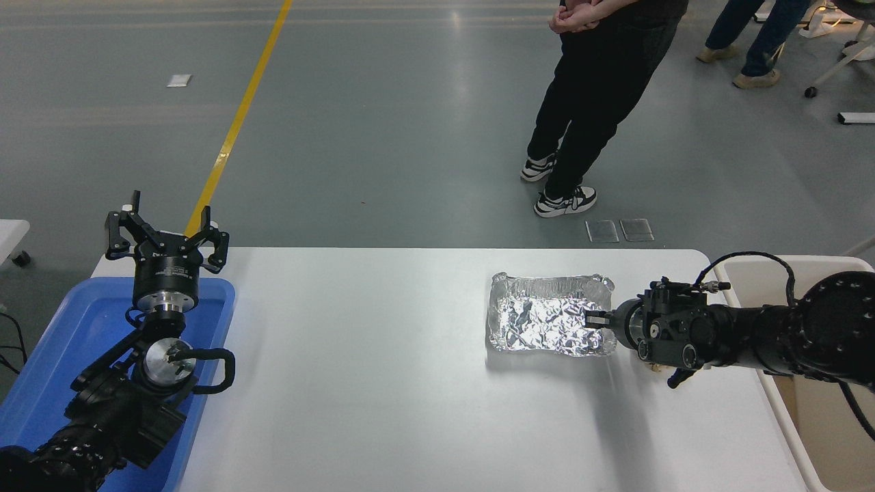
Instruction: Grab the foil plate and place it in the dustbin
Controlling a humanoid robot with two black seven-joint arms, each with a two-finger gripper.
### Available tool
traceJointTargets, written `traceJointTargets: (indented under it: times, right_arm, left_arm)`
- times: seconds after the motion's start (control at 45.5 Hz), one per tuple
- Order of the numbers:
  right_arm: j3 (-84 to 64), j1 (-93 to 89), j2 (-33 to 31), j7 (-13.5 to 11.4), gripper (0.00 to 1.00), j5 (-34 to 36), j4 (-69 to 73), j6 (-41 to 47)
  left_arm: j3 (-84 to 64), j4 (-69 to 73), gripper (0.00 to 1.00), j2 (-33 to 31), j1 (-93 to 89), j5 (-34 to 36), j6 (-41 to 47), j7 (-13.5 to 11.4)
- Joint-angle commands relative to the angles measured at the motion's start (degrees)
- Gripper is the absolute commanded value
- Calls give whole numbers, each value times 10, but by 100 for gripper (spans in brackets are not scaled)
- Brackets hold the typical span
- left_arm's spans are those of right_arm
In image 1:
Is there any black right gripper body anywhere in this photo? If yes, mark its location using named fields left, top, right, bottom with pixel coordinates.
left=610, top=301, right=641, bottom=349

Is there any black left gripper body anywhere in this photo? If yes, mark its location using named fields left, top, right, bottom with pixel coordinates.
left=133, top=235, right=205, bottom=297

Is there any foil tray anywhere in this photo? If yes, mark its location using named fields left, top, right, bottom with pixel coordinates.
left=487, top=272, right=618, bottom=357

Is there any person's hand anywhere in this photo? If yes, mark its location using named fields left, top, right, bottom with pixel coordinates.
left=549, top=4, right=591, bottom=34
left=580, top=0, right=620, bottom=23

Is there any white side table with caster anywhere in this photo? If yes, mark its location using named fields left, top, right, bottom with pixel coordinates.
left=0, top=219, right=32, bottom=269

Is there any blue plastic tray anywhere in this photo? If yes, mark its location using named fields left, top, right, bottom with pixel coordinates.
left=0, top=277, right=237, bottom=492

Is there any large pale bin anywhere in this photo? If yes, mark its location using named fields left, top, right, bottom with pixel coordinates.
left=713, top=256, right=875, bottom=492

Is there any person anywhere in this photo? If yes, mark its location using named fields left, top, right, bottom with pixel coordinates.
left=521, top=0, right=688, bottom=219
left=696, top=0, right=811, bottom=90

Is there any white wheeled chair base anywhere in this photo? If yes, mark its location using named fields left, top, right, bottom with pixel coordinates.
left=805, top=0, right=875, bottom=98

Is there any black floor cable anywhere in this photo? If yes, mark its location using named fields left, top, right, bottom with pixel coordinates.
left=0, top=311, right=29, bottom=375

